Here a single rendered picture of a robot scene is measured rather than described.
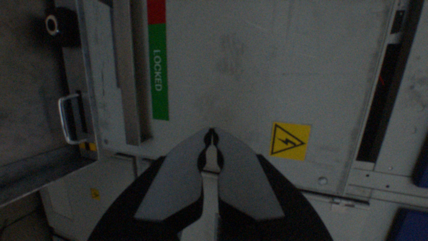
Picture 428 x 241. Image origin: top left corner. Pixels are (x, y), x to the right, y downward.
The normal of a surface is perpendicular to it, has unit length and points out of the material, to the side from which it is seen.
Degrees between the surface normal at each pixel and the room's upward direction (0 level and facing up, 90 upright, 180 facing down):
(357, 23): 90
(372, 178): 90
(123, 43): 90
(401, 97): 90
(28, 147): 0
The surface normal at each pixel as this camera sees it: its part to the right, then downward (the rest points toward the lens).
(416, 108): -0.28, 0.21
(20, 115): 0.96, 0.11
